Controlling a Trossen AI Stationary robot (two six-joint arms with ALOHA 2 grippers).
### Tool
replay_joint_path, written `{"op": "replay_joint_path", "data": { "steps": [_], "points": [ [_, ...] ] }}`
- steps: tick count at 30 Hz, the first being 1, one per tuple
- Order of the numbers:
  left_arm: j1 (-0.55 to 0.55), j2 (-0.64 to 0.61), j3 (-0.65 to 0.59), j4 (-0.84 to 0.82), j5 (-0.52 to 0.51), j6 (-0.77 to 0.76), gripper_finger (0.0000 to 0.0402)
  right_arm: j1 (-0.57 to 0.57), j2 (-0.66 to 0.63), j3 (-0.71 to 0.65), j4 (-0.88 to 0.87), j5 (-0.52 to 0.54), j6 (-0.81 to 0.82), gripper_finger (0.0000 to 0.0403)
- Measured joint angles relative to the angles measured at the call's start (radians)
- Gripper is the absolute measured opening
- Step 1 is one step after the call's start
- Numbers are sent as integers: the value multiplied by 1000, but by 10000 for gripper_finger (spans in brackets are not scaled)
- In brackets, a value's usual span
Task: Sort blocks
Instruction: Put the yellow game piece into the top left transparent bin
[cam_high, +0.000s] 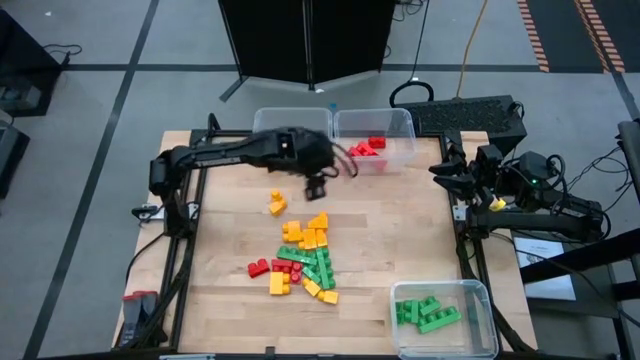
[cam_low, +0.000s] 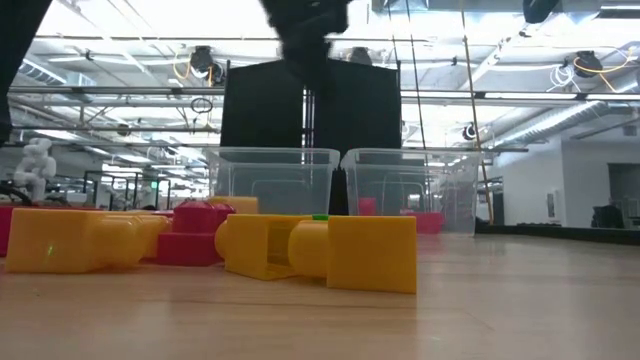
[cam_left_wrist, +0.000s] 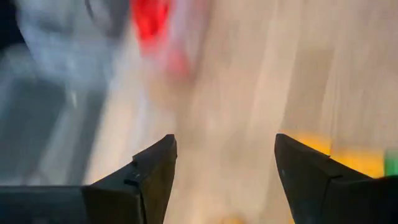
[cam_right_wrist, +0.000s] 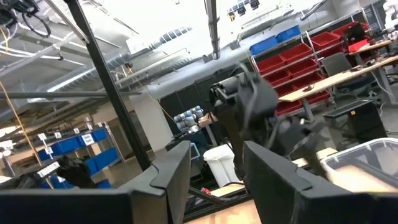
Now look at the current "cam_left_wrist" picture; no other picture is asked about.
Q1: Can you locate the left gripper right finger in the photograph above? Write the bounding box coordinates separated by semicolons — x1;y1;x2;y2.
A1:
274;133;374;224

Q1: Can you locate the green toy block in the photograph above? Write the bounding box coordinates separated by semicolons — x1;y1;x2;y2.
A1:
384;149;398;177

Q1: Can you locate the clear plastic bin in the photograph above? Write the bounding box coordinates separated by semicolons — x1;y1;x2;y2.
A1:
18;0;200;91

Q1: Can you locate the red toy block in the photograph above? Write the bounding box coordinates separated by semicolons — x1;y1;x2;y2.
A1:
130;0;190;78

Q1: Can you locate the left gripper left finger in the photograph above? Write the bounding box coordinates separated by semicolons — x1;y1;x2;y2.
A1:
82;134;178;224

